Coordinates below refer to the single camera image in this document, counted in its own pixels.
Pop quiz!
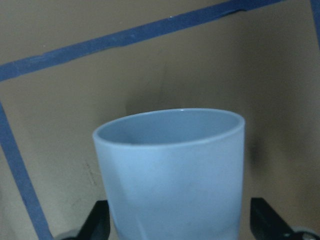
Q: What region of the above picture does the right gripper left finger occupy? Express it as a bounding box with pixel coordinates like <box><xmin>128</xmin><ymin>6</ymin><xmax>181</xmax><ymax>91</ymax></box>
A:
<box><xmin>75</xmin><ymin>200</ymin><xmax>110</xmax><ymax>240</ymax></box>

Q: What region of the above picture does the light blue plastic cup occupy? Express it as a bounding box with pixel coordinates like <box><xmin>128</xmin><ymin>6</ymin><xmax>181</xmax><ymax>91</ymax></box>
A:
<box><xmin>93</xmin><ymin>108</ymin><xmax>245</xmax><ymax>240</ymax></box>

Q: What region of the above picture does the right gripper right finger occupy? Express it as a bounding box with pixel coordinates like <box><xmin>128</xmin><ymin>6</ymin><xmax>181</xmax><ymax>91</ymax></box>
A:
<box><xmin>249</xmin><ymin>197</ymin><xmax>320</xmax><ymax>240</ymax></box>

